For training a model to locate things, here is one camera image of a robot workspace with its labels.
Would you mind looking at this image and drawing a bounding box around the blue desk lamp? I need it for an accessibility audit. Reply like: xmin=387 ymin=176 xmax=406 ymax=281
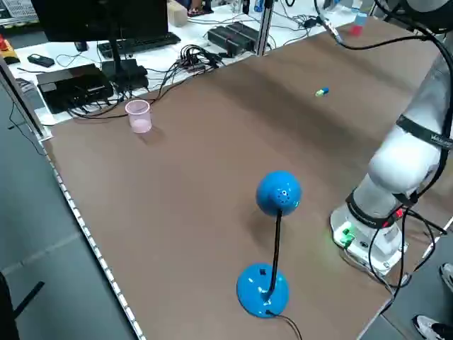
xmin=236 ymin=170 xmax=303 ymax=319

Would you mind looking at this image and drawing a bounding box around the pink plastic cup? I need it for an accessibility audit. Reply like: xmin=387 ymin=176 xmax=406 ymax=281
xmin=124 ymin=99 xmax=154 ymax=135

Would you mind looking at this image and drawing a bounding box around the black ribbed power supply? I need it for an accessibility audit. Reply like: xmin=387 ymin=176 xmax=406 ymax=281
xmin=206 ymin=21 xmax=262 ymax=59

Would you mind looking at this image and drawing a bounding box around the black keyboard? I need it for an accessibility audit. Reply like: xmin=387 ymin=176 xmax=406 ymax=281
xmin=96 ymin=32 xmax=183 ymax=58

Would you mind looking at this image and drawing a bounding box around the black flat electronics box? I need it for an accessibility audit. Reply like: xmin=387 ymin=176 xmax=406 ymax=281
xmin=35 ymin=63 xmax=115 ymax=115

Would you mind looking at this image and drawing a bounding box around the black computer monitor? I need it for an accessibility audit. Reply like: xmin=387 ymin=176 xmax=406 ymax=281
xmin=30 ymin=0 xmax=169 ymax=86

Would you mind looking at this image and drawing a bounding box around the black handheld remote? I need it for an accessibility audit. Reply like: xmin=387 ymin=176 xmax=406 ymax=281
xmin=27 ymin=53 xmax=57 ymax=69

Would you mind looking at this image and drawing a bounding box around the usb hub with cables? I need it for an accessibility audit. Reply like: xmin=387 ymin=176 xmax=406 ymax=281
xmin=176 ymin=43 xmax=224 ymax=74

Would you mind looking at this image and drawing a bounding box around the aluminium frame post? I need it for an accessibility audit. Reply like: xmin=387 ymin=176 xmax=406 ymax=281
xmin=256 ymin=0 xmax=275 ymax=57

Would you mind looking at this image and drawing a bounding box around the black lamp cord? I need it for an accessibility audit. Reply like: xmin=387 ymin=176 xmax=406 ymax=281
xmin=265 ymin=310 xmax=303 ymax=340

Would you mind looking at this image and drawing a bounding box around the black base cable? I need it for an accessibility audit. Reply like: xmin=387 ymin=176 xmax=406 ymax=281
xmin=367 ymin=198 xmax=449 ymax=297

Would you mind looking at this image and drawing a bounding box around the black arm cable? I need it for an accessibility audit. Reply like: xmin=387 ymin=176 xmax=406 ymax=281
xmin=314 ymin=0 xmax=453 ymax=107

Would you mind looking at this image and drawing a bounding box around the aluminium frame rail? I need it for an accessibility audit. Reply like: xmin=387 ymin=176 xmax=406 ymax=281
xmin=0 ymin=56 xmax=50 ymax=141

